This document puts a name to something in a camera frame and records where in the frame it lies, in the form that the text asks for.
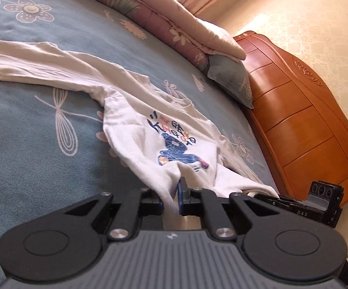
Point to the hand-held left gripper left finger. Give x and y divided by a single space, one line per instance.
154 204

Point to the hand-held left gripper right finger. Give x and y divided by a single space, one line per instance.
180 198

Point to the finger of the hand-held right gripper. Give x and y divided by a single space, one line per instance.
265 201

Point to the white long-sleeve printed shirt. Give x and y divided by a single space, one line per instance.
125 120

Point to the wooden headboard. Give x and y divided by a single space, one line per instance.
297 111

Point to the grey-green pillow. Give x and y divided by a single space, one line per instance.
228 78

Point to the bed with blue floral sheet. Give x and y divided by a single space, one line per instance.
26 126

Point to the folded pink floral quilt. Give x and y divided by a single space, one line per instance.
161 21

